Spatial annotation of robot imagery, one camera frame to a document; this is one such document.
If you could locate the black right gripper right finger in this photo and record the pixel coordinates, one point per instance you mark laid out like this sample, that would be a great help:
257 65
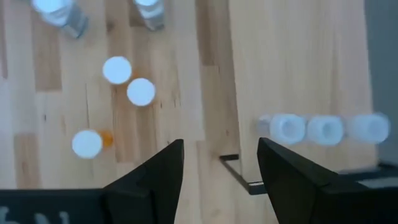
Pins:
295 193

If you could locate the wooden shelf with black frame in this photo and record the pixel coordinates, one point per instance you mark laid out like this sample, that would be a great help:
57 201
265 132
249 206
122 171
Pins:
295 62

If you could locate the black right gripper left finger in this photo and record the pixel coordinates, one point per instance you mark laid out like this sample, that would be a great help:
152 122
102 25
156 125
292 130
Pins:
149 193

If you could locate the orange pill bottle white cap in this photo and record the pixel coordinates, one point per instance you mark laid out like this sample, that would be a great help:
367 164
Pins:
117 70
87 144
140 91

